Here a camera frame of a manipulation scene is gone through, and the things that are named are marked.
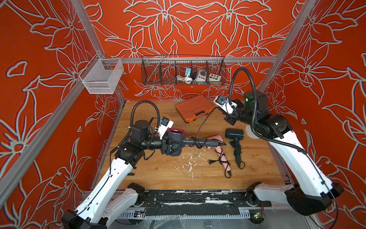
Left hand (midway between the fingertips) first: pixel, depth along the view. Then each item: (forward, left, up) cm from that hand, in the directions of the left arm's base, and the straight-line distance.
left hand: (181, 134), depth 69 cm
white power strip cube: (+44, -19, +4) cm, 48 cm away
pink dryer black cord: (-3, -18, -25) cm, 31 cm away
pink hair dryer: (+12, -24, -20) cm, 34 cm away
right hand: (+2, -14, +15) cm, 20 cm away
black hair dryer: (-8, +1, +7) cm, 11 cm away
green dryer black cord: (+9, -34, -25) cm, 43 cm away
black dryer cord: (+16, -10, -27) cm, 33 cm away
